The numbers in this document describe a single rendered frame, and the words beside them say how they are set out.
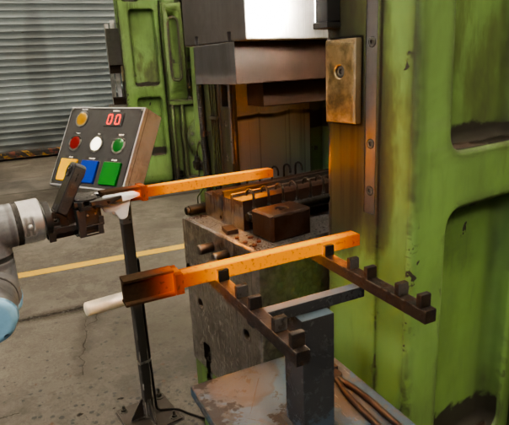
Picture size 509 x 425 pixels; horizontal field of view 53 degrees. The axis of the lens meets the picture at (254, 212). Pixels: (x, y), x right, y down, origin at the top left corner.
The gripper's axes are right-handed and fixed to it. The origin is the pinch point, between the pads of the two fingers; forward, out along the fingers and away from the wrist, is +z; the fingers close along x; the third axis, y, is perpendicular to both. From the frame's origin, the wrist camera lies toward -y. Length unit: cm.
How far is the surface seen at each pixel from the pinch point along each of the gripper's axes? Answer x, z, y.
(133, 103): -451, 170, 16
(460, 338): 43, 65, 43
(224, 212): -1.7, 24.6, 10.8
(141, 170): -40.4, 17.9, 4.5
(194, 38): -11.8, 25.4, -33.0
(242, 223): 6.9, 24.6, 11.7
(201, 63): -8.6, 25.3, -26.8
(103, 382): -91, 7, 105
